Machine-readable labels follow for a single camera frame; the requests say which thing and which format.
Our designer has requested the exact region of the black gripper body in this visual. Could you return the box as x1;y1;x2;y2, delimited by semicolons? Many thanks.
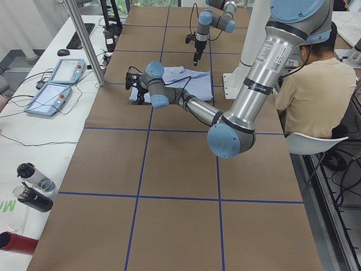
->
193;41;206;61
136;81;147;105

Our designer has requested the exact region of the light blue striped shirt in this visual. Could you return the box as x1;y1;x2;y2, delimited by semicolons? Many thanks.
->
128;62;213;103

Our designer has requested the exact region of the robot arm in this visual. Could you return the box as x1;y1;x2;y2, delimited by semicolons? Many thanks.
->
135;1;333;158
186;1;237;66

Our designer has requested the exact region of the black monitor stand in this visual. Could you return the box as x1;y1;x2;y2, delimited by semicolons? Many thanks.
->
99;0;124;36

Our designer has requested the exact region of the upper teach pendant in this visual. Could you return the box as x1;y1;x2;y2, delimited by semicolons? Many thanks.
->
49;59;86;85

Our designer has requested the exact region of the teach pendant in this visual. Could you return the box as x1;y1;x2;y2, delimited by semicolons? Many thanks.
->
24;83;72;117
49;59;86;85

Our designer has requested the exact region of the black keyboard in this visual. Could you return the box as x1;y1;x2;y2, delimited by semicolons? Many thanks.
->
65;23;96;50

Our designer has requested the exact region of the black computer mouse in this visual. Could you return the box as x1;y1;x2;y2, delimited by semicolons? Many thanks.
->
57;49;70;56

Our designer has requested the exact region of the lower teach pendant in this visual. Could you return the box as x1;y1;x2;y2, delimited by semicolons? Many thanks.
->
24;83;72;117

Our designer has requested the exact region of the seated person beige shirt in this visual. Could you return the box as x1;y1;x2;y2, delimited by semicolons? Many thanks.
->
275;23;356;139

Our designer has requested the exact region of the white chair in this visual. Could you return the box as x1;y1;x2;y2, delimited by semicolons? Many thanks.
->
285;132;348;155

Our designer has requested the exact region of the clear water bottle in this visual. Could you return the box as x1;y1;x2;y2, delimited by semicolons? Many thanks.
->
16;163;56;193

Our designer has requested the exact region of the black water bottle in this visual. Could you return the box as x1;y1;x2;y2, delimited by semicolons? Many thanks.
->
12;185;53;212

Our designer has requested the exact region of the red bottle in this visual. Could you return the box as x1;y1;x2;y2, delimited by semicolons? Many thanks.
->
1;231;38;255

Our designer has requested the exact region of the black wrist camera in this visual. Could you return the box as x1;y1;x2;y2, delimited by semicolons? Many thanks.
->
125;72;141;90
185;34;196;44

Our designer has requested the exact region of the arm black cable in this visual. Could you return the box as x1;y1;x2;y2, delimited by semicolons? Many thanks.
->
189;3;223;42
128;66;192;98

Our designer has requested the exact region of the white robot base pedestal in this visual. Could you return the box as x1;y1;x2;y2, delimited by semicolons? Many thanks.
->
223;0;270;99

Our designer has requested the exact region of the aluminium frame post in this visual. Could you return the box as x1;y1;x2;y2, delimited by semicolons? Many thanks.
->
64;0;105;86

